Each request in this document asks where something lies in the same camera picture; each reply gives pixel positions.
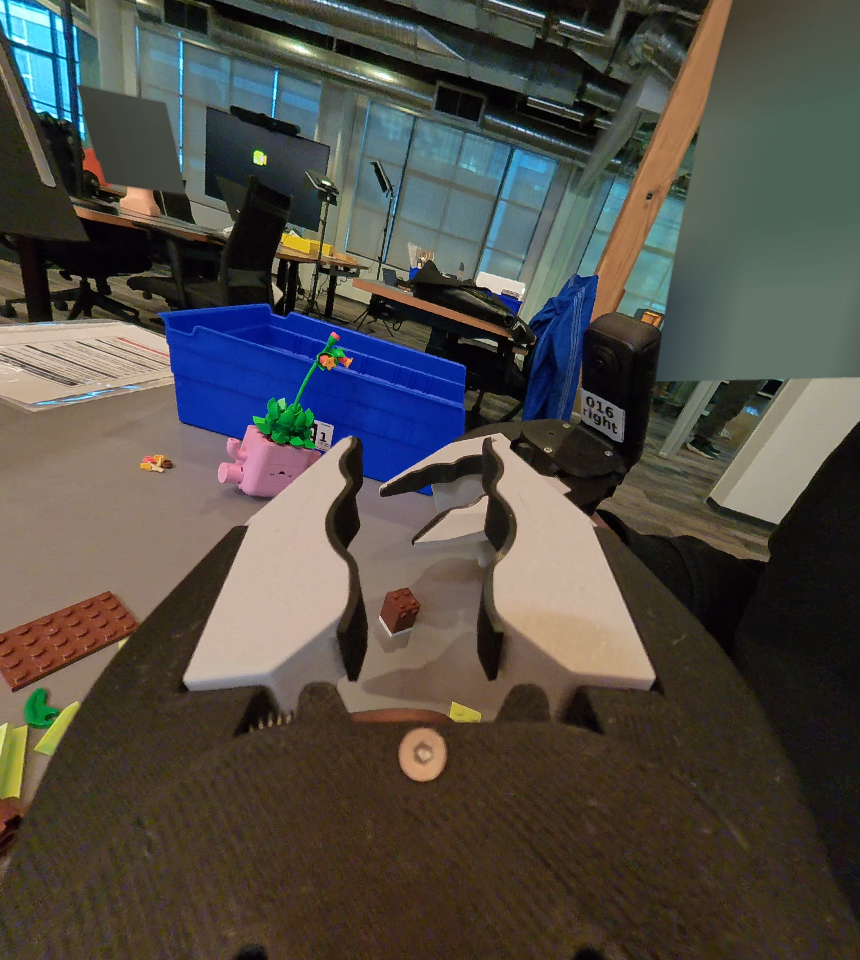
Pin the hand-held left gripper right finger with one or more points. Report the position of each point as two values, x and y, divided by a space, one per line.
580 600

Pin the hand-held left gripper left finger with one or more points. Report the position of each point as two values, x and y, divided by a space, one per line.
265 600

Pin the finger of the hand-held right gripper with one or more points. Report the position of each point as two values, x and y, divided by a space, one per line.
437 469
460 521

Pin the brown toy brick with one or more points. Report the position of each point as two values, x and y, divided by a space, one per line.
400 606

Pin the blue jacket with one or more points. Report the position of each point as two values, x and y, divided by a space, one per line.
557 352

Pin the pink toy planter figure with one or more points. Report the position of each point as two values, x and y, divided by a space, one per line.
265 469

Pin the black bag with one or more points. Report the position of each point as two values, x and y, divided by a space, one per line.
467 300

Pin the small orange toy flower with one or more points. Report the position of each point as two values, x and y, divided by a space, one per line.
154 463

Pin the long wooden desk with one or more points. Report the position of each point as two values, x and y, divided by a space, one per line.
400 296

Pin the wooden support beam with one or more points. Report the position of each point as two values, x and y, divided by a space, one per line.
654 165

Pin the pile of toy bricks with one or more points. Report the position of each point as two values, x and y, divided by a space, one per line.
62 637

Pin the blue labelled plastic bin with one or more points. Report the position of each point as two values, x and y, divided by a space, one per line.
250 375

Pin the wooden desk black legs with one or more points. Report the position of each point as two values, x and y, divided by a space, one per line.
325 262

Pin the person's black clothing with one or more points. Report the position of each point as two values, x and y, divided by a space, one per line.
834 600

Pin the yellow tray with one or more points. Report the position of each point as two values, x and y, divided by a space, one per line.
306 246

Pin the black light stand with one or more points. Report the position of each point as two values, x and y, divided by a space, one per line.
385 195

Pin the black office chair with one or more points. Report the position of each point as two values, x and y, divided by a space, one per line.
85 262
250 240

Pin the black tablet stand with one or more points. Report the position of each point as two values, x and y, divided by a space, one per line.
322 195

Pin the printed paper sheet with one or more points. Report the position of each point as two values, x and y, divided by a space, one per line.
62 352

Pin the black monitor screen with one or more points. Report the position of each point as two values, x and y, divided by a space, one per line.
265 172

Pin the dark wooden desk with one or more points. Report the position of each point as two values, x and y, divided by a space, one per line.
137 221

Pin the silver ventilation duct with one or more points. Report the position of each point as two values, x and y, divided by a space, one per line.
400 22

